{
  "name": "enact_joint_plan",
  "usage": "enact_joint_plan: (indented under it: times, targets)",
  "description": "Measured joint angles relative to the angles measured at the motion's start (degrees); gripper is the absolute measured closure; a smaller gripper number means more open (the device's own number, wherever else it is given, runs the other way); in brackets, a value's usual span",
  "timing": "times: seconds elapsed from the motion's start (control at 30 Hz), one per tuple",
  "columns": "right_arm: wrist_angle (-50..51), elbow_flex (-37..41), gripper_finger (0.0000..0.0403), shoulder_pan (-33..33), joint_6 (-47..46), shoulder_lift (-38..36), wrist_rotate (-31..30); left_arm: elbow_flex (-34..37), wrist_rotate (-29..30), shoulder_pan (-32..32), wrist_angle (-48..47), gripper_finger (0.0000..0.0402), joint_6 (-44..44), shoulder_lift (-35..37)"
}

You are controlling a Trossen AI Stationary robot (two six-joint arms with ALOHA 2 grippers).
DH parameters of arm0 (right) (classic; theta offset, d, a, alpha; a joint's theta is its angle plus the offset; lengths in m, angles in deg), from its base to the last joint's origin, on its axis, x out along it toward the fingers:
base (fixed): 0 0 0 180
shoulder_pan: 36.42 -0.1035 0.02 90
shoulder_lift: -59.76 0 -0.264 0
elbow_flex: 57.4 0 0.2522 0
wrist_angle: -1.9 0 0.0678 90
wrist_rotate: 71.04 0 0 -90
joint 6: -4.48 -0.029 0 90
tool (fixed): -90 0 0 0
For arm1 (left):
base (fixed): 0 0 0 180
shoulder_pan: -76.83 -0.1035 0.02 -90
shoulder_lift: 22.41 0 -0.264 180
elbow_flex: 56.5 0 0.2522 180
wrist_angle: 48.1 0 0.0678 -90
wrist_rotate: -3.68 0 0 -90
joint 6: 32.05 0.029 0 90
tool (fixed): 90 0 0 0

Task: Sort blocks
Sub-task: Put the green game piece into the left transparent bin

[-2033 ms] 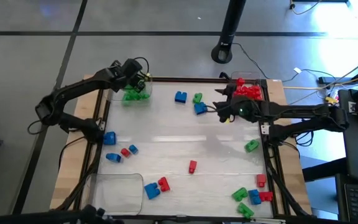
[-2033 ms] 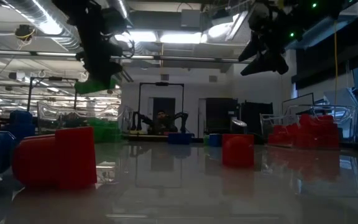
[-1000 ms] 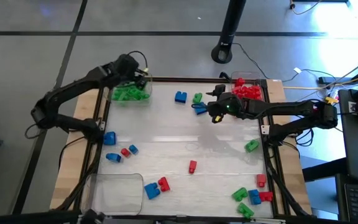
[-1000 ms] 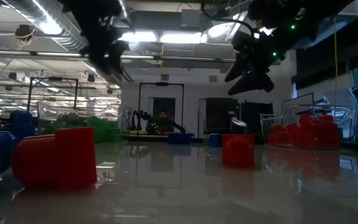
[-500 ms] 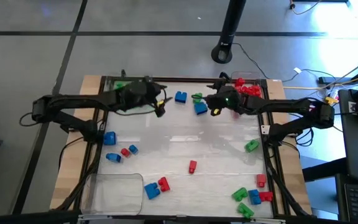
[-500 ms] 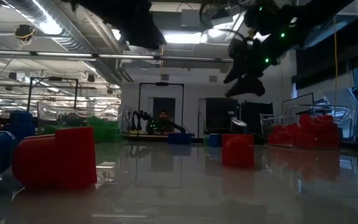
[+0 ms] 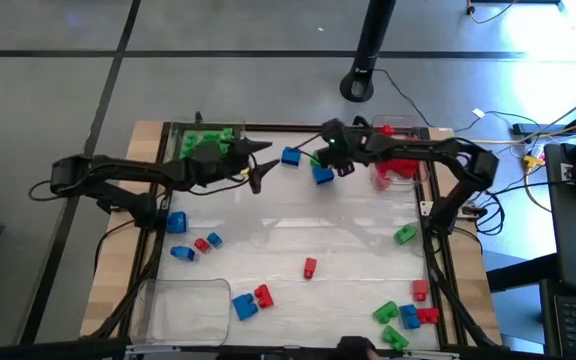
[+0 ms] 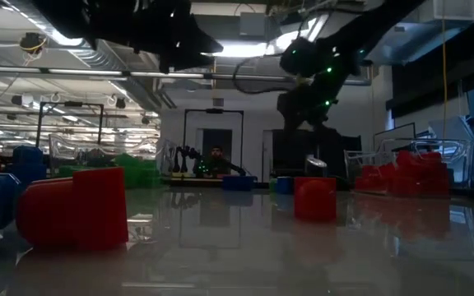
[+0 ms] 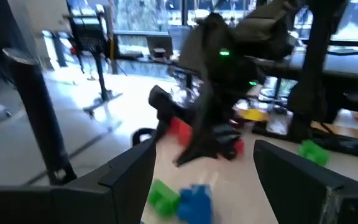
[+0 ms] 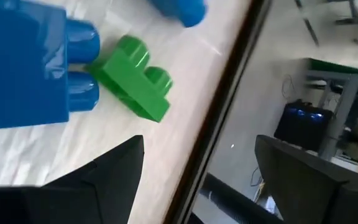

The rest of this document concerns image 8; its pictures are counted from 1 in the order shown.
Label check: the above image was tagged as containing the shiny metal dome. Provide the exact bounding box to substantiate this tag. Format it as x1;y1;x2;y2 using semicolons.
304;155;328;169

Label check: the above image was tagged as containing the clear plastic bin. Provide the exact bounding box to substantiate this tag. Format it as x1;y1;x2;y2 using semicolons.
342;137;474;197
49;133;179;191

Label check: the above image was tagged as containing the black cabinet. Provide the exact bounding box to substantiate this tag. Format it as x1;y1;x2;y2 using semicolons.
318;133;364;191

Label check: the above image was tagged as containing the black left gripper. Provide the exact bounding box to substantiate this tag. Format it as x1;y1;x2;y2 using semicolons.
96;0;225;74

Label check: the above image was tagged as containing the ceiling light panel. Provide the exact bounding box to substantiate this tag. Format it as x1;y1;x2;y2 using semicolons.
211;40;269;58

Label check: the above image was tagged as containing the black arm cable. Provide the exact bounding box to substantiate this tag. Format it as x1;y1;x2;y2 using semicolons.
232;55;304;95

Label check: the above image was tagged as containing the person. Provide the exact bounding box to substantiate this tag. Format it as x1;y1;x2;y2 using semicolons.
197;144;233;178

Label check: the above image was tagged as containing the black ceiling fixture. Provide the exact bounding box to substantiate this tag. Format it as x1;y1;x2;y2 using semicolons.
17;31;49;57

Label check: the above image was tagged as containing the black gantry frame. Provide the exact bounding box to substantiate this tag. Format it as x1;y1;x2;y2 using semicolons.
183;109;245;165
35;101;105;150

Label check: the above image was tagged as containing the grey ceiling pipe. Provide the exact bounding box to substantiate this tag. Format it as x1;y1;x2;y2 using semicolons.
0;65;369;86

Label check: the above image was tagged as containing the red two-stud toy block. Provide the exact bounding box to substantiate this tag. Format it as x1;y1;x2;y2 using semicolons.
359;164;397;192

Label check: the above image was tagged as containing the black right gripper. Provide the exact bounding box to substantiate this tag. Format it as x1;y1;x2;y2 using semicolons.
276;73;345;132

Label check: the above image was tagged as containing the background work table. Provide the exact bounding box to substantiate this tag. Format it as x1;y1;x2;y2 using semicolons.
161;172;258;188

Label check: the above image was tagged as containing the grey ventilation box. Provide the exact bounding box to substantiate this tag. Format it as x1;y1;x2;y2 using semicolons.
239;12;269;38

